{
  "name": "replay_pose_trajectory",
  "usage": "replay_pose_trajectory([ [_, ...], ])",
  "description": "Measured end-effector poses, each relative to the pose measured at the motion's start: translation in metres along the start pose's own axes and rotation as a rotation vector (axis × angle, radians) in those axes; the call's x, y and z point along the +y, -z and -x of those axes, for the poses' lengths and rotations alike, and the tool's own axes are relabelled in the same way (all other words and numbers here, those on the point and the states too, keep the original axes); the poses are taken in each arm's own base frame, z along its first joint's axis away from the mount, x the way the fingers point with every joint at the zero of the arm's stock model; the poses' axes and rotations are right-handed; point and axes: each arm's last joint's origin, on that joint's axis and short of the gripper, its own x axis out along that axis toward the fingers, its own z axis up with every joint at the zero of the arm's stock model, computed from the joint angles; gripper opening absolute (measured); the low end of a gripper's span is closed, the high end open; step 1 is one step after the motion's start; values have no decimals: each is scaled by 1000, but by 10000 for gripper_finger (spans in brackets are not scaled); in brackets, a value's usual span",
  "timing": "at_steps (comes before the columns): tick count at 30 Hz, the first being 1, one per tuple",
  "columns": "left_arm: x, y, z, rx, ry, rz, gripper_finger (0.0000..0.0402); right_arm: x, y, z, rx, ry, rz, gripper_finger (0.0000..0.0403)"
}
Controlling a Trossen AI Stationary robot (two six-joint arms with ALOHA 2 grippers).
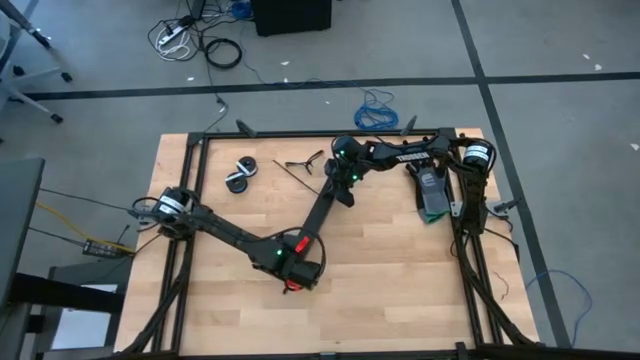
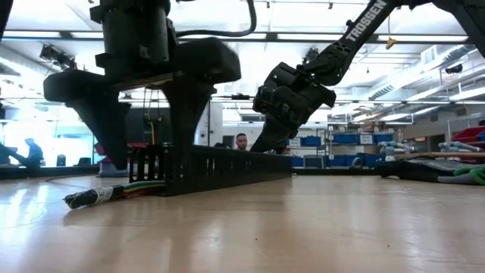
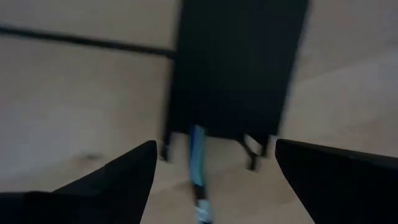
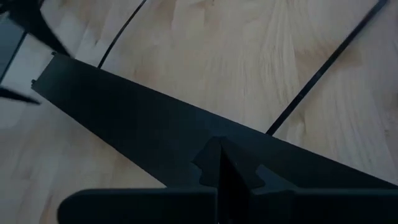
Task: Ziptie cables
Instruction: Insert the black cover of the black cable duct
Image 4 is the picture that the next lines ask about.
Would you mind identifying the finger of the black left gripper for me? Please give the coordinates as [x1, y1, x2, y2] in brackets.
[0, 0, 74, 59]
[0, 86, 42, 106]

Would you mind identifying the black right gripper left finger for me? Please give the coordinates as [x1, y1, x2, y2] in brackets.
[57, 136, 222, 224]

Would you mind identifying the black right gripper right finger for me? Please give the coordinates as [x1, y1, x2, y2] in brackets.
[220, 136, 398, 224]

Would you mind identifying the black duct cover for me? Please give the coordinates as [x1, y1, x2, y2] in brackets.
[30, 52, 398, 191]

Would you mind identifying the black zip tie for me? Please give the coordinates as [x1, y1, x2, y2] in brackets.
[265, 0, 390, 137]

